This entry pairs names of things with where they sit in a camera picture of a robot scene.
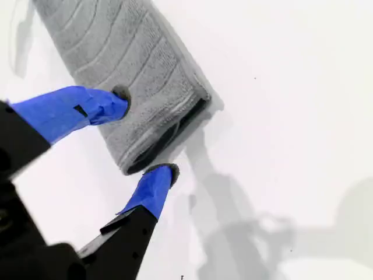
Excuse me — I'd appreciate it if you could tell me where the grey striped square towel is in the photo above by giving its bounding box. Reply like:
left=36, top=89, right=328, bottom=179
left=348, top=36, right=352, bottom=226
left=31, top=0, right=212, bottom=176

